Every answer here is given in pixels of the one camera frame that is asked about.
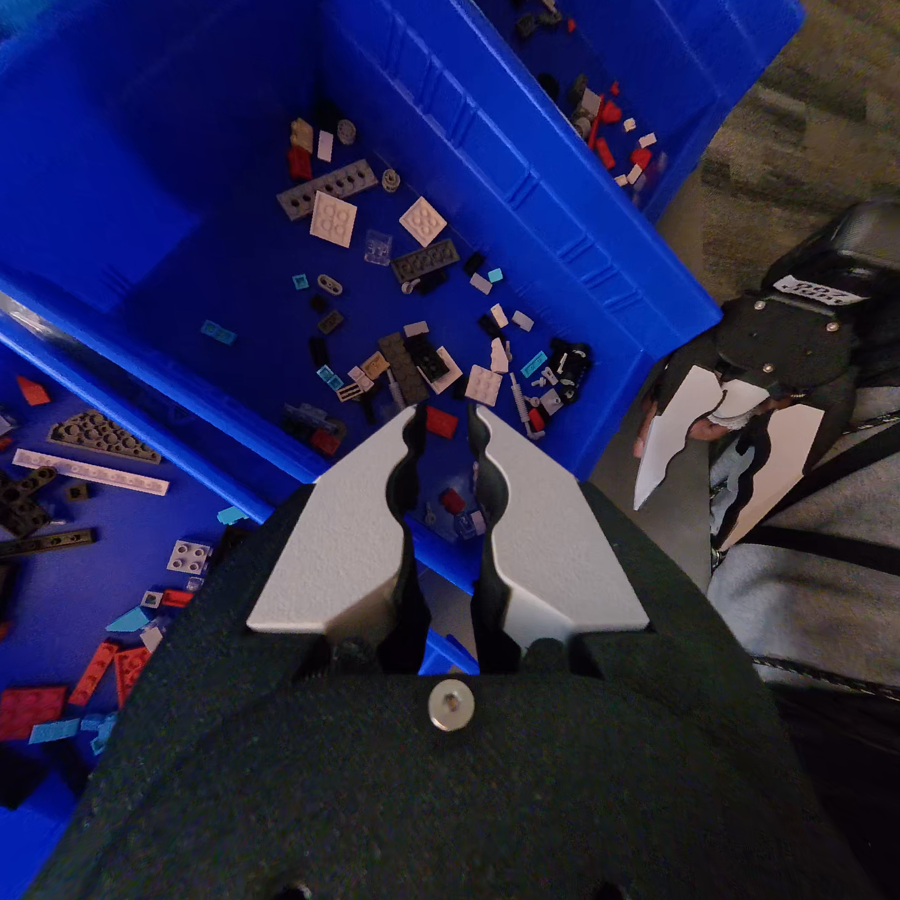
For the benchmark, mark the pile of white grey bricks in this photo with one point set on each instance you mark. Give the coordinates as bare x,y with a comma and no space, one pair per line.
330,218

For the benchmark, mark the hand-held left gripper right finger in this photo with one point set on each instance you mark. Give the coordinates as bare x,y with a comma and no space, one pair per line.
562,555

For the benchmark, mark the black trousers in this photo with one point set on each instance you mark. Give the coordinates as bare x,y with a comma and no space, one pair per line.
844,787

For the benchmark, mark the pile of small red white bricks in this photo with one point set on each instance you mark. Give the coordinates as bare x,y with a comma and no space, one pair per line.
603,151

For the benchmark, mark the blue plastic bin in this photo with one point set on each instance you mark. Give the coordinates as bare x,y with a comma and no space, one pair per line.
140,140
70,633
703,42

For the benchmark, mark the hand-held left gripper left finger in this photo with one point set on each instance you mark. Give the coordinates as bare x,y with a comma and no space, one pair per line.
337,555

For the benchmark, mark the person's right hand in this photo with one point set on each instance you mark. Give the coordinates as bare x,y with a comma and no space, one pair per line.
707,427

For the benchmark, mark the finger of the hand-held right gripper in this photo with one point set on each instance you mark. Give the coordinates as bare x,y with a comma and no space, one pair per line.
671,436
787,457

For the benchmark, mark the grey sweatshirt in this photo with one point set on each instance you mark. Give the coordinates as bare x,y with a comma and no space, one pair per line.
808,605

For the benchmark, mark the pile of red black cyan bricks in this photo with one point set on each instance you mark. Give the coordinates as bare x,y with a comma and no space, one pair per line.
105,432

